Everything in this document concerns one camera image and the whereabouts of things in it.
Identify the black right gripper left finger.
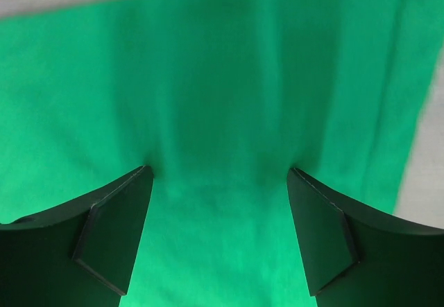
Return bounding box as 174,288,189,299
1,166,154,306

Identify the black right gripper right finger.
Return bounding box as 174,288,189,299
287,168,443,307

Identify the green t shirt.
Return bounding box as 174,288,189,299
1,0,443,306

